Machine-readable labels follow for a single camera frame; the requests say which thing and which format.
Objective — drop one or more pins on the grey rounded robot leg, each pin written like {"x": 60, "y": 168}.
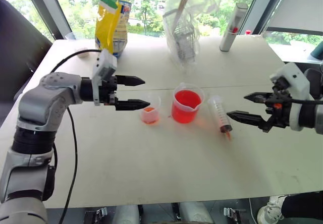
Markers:
{"x": 126, "y": 215}
{"x": 196, "y": 212}

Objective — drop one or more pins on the metal table clamp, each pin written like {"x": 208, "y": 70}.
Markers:
{"x": 96, "y": 214}
{"x": 234, "y": 213}

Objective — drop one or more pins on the wooden chopsticks pair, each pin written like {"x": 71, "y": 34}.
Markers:
{"x": 180, "y": 10}

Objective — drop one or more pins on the clear plastic bag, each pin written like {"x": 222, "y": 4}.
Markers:
{"x": 202, "y": 2}

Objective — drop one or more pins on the beaker with red liquid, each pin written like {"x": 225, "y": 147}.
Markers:
{"x": 186, "y": 108}

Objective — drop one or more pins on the yellow snack bag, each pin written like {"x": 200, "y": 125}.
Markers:
{"x": 111, "y": 22}

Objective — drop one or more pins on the small white round object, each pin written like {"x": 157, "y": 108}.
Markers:
{"x": 82, "y": 53}

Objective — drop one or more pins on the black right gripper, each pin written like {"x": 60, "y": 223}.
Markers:
{"x": 278, "y": 114}

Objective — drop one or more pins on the dark chair back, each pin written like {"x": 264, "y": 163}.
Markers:
{"x": 17, "y": 57}

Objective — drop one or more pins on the clear plastic syringe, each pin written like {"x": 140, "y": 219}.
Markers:
{"x": 220, "y": 113}

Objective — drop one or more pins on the white sneaker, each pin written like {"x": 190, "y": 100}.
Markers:
{"x": 271, "y": 210}

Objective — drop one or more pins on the dark teal object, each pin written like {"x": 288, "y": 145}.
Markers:
{"x": 318, "y": 49}

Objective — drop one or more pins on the black trouser leg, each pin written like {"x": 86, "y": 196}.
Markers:
{"x": 304, "y": 205}

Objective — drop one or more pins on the white tube with red band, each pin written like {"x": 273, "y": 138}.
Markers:
{"x": 232, "y": 29}

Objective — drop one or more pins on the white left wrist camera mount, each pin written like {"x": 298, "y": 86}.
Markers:
{"x": 104, "y": 66}

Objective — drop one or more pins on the small clear measuring cup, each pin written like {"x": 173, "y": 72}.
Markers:
{"x": 150, "y": 114}

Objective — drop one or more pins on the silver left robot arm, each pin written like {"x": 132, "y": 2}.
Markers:
{"x": 38, "y": 103}

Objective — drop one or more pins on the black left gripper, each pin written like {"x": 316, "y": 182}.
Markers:
{"x": 109, "y": 91}

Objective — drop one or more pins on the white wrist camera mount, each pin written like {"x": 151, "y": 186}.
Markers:
{"x": 295, "y": 75}
{"x": 104, "y": 66}

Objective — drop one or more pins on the small red cap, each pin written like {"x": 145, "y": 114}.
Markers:
{"x": 248, "y": 32}

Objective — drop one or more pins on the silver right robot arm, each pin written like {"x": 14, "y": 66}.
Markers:
{"x": 311, "y": 115}

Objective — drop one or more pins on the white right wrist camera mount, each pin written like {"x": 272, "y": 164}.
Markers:
{"x": 295, "y": 75}

